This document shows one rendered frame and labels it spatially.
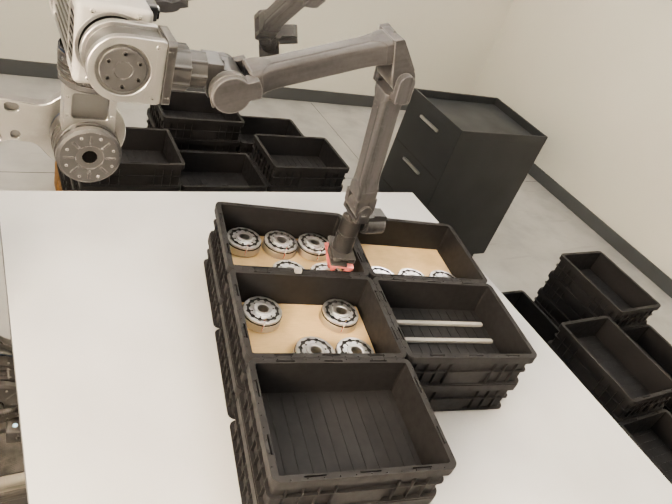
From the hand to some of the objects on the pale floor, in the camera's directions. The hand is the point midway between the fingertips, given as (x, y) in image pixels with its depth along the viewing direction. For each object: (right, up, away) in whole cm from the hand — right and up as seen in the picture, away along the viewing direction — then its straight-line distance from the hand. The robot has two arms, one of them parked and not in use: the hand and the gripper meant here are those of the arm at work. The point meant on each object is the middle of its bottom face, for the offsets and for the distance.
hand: (332, 272), depth 174 cm
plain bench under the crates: (-21, -76, +40) cm, 88 cm away
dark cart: (+50, +9, +195) cm, 201 cm away
